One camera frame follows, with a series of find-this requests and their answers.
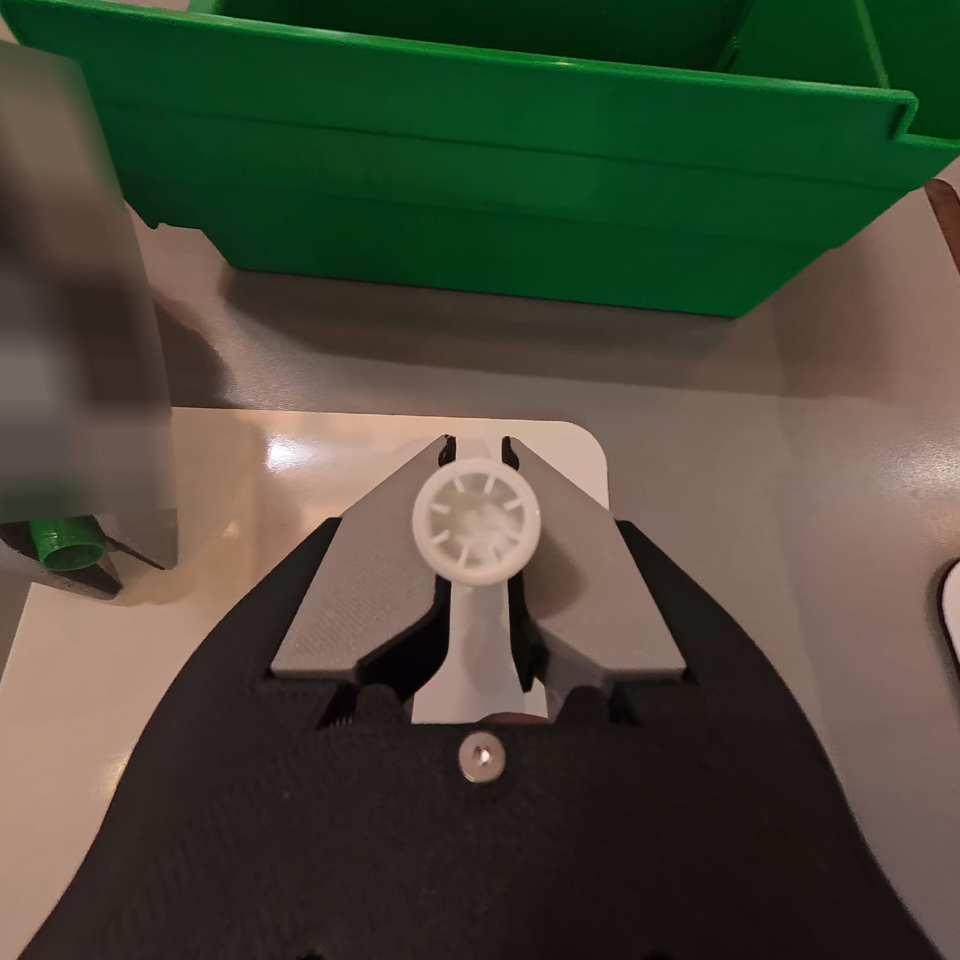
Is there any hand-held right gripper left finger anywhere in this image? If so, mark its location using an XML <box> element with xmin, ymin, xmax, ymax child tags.
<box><xmin>270</xmin><ymin>435</ymin><xmax>457</xmax><ymax>672</ymax></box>

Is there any white whiteboard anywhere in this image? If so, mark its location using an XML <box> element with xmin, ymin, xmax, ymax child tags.
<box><xmin>0</xmin><ymin>408</ymin><xmax>610</xmax><ymax>826</ymax></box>

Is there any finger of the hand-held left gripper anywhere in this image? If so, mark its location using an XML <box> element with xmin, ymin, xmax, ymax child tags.
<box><xmin>96</xmin><ymin>510</ymin><xmax>180</xmax><ymax>573</ymax></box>
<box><xmin>0</xmin><ymin>521</ymin><xmax>123</xmax><ymax>599</ymax></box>

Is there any green plastic bin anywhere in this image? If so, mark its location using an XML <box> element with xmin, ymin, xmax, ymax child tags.
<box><xmin>0</xmin><ymin>0</ymin><xmax>960</xmax><ymax>320</ymax></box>
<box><xmin>191</xmin><ymin>0</ymin><xmax>960</xmax><ymax>162</ymax></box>

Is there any white dry-erase marker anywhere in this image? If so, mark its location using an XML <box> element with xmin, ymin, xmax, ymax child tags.
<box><xmin>411</xmin><ymin>456</ymin><xmax>543</xmax><ymax>588</ymax></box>

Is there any green marker cap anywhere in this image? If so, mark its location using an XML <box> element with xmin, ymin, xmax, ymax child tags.
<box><xmin>28</xmin><ymin>516</ymin><xmax>106</xmax><ymax>573</ymax></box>

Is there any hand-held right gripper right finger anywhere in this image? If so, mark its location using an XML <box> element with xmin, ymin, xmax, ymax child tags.
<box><xmin>501</xmin><ymin>435</ymin><xmax>687</xmax><ymax>687</ymax></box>

